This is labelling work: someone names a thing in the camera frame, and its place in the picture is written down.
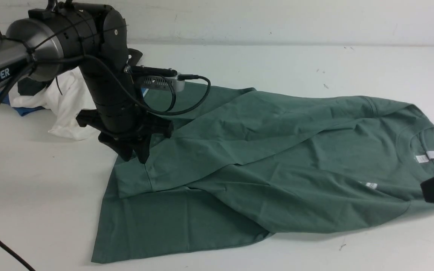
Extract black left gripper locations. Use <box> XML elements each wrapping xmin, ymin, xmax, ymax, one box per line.
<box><xmin>79</xmin><ymin>8</ymin><xmax>161</xmax><ymax>164</ymax></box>

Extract green long-sleeve top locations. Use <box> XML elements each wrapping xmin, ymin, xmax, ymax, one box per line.
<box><xmin>91</xmin><ymin>87</ymin><xmax>434</xmax><ymax>264</ymax></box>

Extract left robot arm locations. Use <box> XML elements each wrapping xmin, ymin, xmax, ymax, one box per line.
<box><xmin>0</xmin><ymin>0</ymin><xmax>177</xmax><ymax>163</ymax></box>

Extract white crumpled shirt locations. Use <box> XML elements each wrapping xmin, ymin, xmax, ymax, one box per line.
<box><xmin>9</xmin><ymin>67</ymin><xmax>98</xmax><ymax>141</ymax></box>

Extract black garment under pile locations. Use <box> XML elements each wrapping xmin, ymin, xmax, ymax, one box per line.
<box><xmin>126</xmin><ymin>48</ymin><xmax>143</xmax><ymax>66</ymax></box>

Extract blue crumpled shirt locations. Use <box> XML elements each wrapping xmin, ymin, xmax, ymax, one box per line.
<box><xmin>0</xmin><ymin>85</ymin><xmax>157</xmax><ymax>117</ymax></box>

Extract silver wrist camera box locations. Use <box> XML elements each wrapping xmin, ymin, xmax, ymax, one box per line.
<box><xmin>125</xmin><ymin>66</ymin><xmax>185</xmax><ymax>92</ymax></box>

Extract black camera cable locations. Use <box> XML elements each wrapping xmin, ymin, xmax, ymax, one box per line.
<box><xmin>0</xmin><ymin>0</ymin><xmax>212</xmax><ymax>271</ymax></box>

